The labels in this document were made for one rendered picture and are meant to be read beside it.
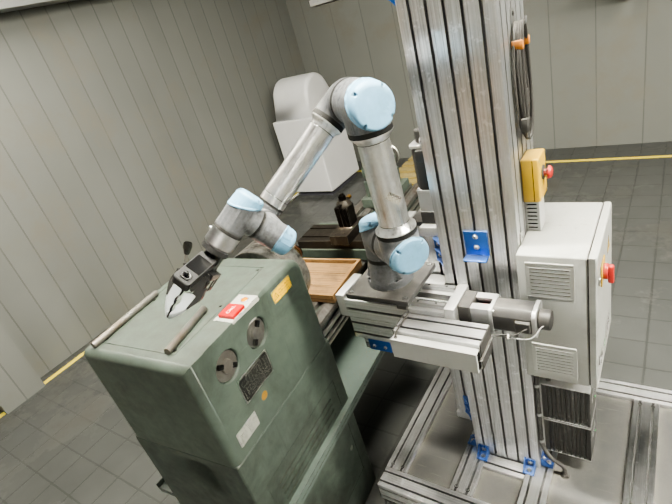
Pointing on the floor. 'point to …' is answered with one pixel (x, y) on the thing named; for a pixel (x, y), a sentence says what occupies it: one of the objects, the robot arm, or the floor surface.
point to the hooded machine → (296, 112)
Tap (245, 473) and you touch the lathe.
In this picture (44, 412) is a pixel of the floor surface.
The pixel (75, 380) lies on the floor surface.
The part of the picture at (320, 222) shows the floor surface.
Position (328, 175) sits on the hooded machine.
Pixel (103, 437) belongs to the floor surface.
